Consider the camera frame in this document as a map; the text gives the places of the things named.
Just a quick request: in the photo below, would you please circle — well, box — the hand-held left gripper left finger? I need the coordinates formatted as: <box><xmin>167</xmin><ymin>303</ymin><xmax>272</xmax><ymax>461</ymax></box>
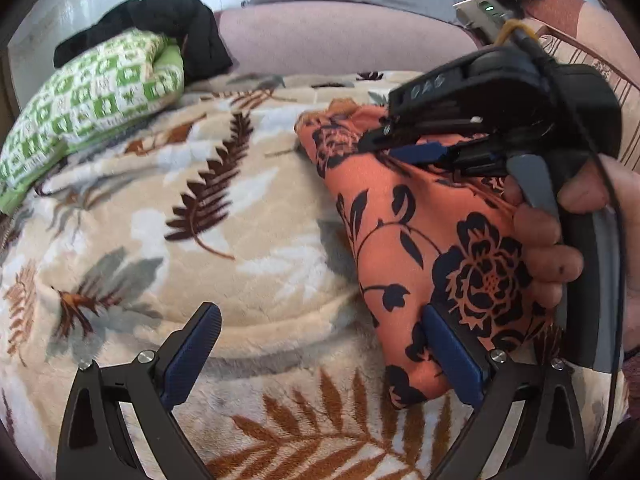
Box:
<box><xmin>56</xmin><ymin>301</ymin><xmax>223</xmax><ymax>480</ymax></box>

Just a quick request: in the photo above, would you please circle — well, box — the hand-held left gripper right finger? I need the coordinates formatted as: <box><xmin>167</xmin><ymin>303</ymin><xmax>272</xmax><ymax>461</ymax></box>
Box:
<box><xmin>420</xmin><ymin>304</ymin><xmax>588</xmax><ymax>480</ymax></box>

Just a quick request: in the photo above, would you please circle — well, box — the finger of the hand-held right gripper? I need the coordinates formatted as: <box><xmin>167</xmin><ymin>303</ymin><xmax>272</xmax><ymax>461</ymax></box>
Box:
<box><xmin>391</xmin><ymin>141</ymin><xmax>509</xmax><ymax>178</ymax></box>
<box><xmin>357</xmin><ymin>116</ymin><xmax>485</xmax><ymax>154</ymax></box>

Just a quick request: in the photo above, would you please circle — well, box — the orange black floral garment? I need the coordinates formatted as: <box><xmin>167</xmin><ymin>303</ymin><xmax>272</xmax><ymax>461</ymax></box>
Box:
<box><xmin>294</xmin><ymin>100</ymin><xmax>556</xmax><ymax>411</ymax></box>

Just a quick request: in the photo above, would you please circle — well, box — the person's right hand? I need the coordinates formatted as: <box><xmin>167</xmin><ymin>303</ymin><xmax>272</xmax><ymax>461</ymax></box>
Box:
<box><xmin>501</xmin><ymin>155</ymin><xmax>640</xmax><ymax>352</ymax></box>

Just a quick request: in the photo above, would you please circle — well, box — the mauve bolster pillow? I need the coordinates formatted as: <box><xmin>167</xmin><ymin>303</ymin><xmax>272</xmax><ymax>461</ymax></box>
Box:
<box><xmin>217</xmin><ymin>0</ymin><xmax>481</xmax><ymax>78</ymax></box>

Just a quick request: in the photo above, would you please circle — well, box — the beige leaf print blanket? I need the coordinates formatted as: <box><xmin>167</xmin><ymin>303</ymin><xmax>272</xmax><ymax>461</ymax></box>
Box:
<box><xmin>0</xmin><ymin>70</ymin><xmax>631</xmax><ymax>480</ymax></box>

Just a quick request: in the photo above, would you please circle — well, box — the black cloth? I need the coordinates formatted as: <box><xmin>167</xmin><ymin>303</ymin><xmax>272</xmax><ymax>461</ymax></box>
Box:
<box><xmin>52</xmin><ymin>0</ymin><xmax>233</xmax><ymax>83</ymax></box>

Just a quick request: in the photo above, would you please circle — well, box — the green white checkered pillow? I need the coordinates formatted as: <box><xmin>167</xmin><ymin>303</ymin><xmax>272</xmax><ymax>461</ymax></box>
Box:
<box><xmin>0</xmin><ymin>29</ymin><xmax>186</xmax><ymax>213</ymax></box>

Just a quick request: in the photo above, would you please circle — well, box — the black cable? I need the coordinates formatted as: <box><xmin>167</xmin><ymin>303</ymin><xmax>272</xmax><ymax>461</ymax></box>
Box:
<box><xmin>510</xmin><ymin>30</ymin><xmax>629</xmax><ymax>466</ymax></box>

